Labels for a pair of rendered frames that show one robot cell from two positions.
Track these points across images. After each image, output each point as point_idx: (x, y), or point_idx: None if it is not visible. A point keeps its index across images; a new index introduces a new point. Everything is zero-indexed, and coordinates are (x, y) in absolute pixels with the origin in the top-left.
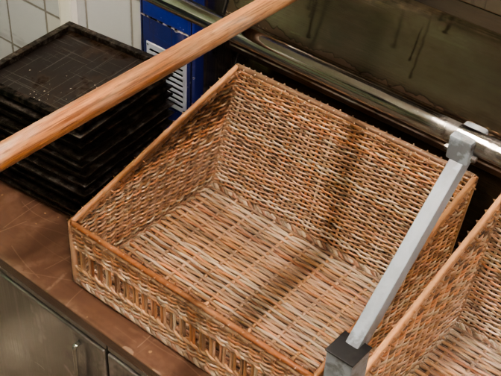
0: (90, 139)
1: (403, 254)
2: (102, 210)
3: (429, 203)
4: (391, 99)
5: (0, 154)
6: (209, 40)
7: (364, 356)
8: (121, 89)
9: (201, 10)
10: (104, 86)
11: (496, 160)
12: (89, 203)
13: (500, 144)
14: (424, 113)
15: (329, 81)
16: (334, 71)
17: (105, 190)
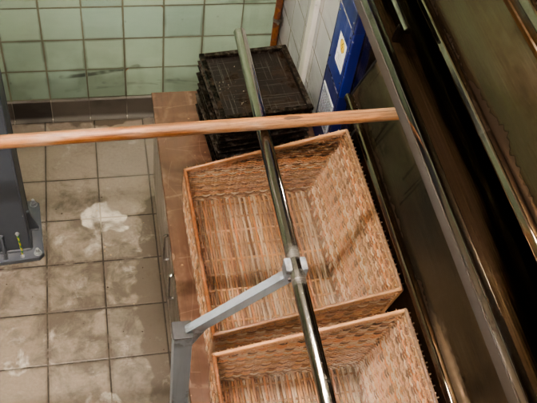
0: None
1: (232, 302)
2: (209, 172)
3: (259, 286)
4: (281, 218)
5: (59, 137)
6: (224, 128)
7: (187, 339)
8: (147, 133)
9: (255, 103)
10: (140, 126)
11: (292, 287)
12: (200, 165)
13: (300, 281)
14: (287, 237)
15: (269, 187)
16: (273, 183)
17: (214, 163)
